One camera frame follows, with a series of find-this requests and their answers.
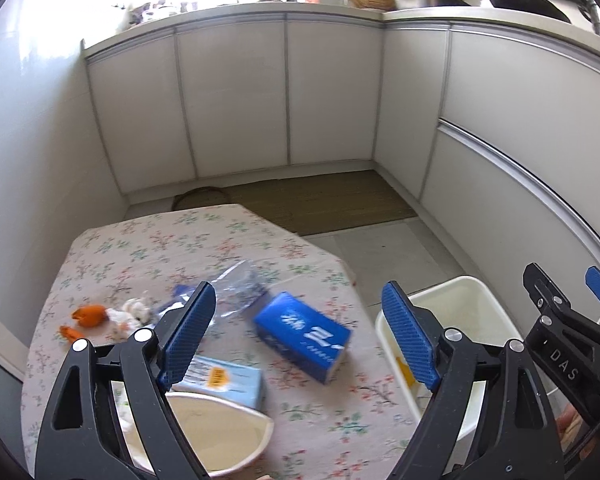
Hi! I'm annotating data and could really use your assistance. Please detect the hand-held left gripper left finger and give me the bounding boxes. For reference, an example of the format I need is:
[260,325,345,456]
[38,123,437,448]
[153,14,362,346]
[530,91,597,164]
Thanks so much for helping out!
[34,281,217,480]

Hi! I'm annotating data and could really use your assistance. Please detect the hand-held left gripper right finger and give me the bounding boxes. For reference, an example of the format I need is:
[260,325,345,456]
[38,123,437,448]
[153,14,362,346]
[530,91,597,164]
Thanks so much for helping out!
[381,281,566,480]

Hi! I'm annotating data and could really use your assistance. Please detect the yellow peel piece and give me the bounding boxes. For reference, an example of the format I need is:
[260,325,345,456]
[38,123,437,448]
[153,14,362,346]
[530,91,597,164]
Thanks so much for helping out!
[397,357,416,388]

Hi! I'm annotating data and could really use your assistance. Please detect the white plastic bin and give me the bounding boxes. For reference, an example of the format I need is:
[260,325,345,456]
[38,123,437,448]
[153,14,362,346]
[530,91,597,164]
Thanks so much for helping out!
[375,276,526,446]

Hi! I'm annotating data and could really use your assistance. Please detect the clear plastic bag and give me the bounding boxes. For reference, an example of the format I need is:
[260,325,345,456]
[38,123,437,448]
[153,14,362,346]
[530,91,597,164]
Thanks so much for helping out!
[180,260,273,318]

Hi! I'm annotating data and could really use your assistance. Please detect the large orange peel piece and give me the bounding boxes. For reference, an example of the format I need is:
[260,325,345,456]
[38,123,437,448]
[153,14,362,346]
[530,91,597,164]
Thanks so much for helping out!
[71,305,106,328]

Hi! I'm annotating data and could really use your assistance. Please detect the dark blue carton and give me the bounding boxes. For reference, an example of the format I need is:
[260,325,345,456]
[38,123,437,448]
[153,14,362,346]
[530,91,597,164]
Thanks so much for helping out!
[252,291,355,386]

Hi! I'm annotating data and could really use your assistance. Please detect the person's right hand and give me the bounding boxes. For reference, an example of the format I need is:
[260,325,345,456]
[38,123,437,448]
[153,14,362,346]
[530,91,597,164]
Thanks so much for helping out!
[556,409,597,443]

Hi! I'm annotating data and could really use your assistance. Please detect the crumpled white tissue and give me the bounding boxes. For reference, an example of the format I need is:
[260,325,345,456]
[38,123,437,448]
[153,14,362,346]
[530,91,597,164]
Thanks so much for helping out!
[105,297,153,341]

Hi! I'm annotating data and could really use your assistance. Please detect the light blue milk carton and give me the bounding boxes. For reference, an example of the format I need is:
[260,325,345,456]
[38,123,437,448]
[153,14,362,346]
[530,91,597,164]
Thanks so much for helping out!
[172,355,267,411]

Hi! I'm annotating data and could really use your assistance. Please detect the dark round floor basket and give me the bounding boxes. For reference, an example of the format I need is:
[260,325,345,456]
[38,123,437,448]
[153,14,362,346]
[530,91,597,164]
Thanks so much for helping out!
[172,187,229,211]

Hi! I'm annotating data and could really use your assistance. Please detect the brown floor mat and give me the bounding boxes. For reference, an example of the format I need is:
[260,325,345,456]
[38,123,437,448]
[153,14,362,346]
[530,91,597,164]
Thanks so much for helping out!
[220,170,416,236]

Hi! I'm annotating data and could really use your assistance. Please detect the white kitchen cabinets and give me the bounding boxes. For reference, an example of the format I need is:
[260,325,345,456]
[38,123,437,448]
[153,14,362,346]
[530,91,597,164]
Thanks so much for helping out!
[82,1,600,331]

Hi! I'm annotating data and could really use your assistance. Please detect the black wok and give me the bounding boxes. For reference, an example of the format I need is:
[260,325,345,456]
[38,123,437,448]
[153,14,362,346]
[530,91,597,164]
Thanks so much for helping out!
[485,0,573,23]

